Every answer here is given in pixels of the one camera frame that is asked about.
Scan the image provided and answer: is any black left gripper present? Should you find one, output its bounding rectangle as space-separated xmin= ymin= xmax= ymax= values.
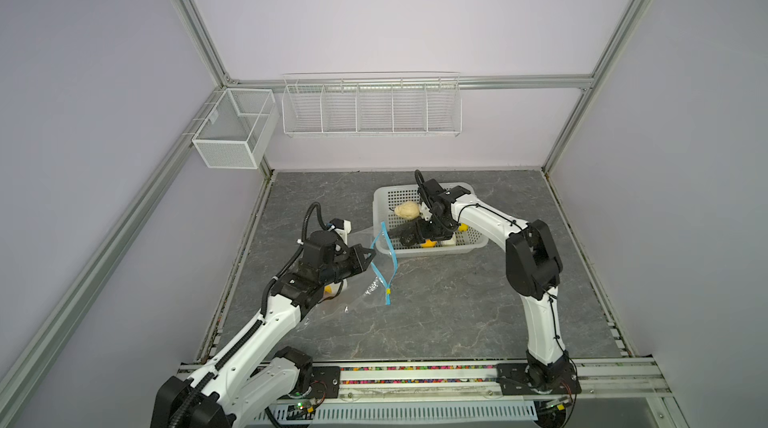
xmin=320 ymin=244 xmax=375 ymax=286

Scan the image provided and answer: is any white perforated plastic basket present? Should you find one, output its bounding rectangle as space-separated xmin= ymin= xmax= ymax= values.
xmin=373 ymin=184 xmax=489 ymax=258

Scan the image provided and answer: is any clear zip top bag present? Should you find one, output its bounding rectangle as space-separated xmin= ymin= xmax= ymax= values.
xmin=305 ymin=222 xmax=399 ymax=324

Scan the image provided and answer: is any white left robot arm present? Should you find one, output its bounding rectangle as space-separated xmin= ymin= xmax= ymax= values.
xmin=150 ymin=241 xmax=376 ymax=427

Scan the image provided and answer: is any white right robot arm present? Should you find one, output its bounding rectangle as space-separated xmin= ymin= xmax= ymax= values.
xmin=397 ymin=195 xmax=566 ymax=367

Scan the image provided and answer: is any dark round fruit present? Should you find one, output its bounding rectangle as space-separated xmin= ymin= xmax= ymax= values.
xmin=399 ymin=233 xmax=419 ymax=247

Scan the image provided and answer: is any small white mesh basket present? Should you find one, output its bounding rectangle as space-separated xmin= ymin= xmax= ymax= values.
xmin=192 ymin=88 xmax=280 ymax=169

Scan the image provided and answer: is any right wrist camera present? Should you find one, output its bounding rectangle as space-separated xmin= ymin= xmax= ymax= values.
xmin=421 ymin=179 xmax=470 ymax=215

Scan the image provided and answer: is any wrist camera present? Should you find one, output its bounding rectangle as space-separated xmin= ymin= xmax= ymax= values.
xmin=421 ymin=179 xmax=470 ymax=215
xmin=301 ymin=218 xmax=351 ymax=270

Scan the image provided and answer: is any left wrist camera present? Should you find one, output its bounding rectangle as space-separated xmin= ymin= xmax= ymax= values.
xmin=301 ymin=218 xmax=351 ymax=270

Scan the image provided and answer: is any long white wire shelf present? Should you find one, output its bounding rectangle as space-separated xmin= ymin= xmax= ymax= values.
xmin=282 ymin=72 xmax=463 ymax=137

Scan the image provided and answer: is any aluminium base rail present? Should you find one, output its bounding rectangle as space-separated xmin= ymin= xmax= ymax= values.
xmin=176 ymin=357 xmax=673 ymax=408

